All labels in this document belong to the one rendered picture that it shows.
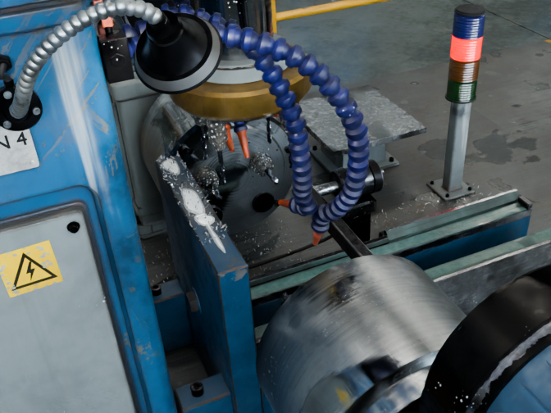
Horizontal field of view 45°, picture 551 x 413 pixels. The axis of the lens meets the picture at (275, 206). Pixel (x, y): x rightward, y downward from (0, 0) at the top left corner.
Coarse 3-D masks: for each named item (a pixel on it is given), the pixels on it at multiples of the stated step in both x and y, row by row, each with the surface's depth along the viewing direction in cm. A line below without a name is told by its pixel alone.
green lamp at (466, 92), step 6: (450, 84) 137; (456, 84) 136; (462, 84) 135; (468, 84) 135; (474, 84) 136; (450, 90) 137; (456, 90) 136; (462, 90) 136; (468, 90) 136; (474, 90) 136; (450, 96) 138; (456, 96) 137; (462, 96) 136; (468, 96) 136; (474, 96) 138
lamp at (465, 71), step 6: (450, 60) 135; (450, 66) 135; (456, 66) 134; (462, 66) 133; (468, 66) 133; (474, 66) 133; (450, 72) 136; (456, 72) 134; (462, 72) 133; (468, 72) 133; (474, 72) 134; (450, 78) 136; (456, 78) 135; (462, 78) 134; (468, 78) 134; (474, 78) 135
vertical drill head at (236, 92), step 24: (216, 0) 74; (240, 0) 74; (264, 0) 76; (240, 24) 75; (264, 24) 77; (216, 72) 76; (240, 72) 76; (288, 72) 79; (192, 96) 77; (216, 96) 75; (240, 96) 75; (264, 96) 76; (216, 120) 78; (240, 120) 78; (216, 144) 81
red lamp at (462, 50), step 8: (456, 40) 131; (464, 40) 130; (472, 40) 130; (480, 40) 131; (456, 48) 132; (464, 48) 131; (472, 48) 131; (480, 48) 132; (456, 56) 133; (464, 56) 132; (472, 56) 131
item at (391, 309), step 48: (336, 288) 73; (384, 288) 72; (432, 288) 75; (288, 336) 73; (336, 336) 69; (384, 336) 67; (432, 336) 66; (288, 384) 71; (336, 384) 66; (384, 384) 63
